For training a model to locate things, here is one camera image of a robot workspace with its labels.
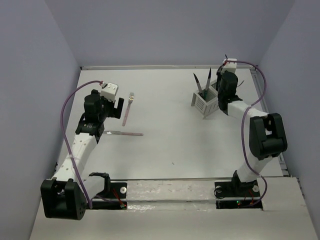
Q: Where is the green handled knife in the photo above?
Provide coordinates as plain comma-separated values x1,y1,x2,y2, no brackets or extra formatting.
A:
203,68,212,100

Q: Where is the pink handled fork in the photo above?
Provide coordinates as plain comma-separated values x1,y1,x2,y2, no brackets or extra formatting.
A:
122,92,134,127

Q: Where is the pink handled knife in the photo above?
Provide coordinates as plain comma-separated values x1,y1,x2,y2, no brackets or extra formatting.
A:
103,130,144,137

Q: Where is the black handled knife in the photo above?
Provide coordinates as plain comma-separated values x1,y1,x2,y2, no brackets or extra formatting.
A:
193,73,203,96

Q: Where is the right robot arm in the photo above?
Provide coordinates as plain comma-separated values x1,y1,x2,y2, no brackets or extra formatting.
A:
216,65,288,196

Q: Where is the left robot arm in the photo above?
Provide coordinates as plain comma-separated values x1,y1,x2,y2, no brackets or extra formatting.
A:
40,83,124,220

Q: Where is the white two-compartment utensil holder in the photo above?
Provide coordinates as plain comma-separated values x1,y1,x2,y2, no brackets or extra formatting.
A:
191,79,220,119

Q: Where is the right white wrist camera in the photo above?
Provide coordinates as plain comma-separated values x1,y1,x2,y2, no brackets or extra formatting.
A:
220,58,238,74

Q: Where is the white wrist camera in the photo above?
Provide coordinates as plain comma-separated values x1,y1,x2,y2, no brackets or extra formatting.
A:
100,82,119,103
220,58,238,74

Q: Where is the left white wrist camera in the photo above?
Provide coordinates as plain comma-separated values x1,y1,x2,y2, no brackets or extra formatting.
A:
100,82,119,103

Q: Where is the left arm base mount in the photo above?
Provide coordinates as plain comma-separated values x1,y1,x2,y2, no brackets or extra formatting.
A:
85,172,128,210

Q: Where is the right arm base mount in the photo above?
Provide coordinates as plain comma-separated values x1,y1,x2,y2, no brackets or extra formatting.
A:
213,181,263,210

